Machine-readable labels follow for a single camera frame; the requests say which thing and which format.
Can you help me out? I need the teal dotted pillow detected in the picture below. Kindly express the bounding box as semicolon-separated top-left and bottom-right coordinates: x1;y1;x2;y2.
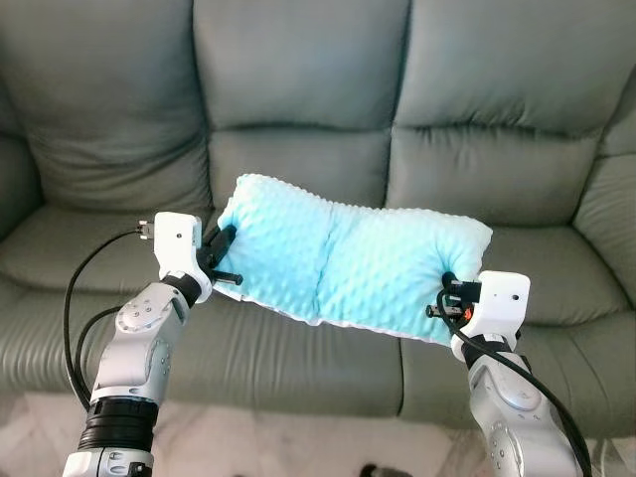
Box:
216;173;495;346

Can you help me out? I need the grey-green leather sofa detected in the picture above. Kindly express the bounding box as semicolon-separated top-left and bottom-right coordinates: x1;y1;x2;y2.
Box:
0;0;636;438

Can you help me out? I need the silver right robot leg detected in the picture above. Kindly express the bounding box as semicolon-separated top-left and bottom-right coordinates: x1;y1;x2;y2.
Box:
360;461;410;477

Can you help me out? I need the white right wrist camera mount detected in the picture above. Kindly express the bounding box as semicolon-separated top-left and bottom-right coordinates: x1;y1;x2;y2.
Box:
452;270;531;349

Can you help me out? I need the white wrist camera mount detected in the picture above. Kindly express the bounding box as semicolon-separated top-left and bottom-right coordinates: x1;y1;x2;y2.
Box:
151;212;215;304
452;270;531;349

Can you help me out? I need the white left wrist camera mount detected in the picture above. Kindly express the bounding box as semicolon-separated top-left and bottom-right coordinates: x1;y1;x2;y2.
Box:
151;212;215;304

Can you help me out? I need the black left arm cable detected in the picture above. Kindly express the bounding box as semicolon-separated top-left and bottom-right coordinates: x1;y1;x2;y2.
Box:
63;221;160;408

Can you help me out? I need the white cable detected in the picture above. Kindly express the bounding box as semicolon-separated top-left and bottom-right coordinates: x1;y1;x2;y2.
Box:
594;437;612;477

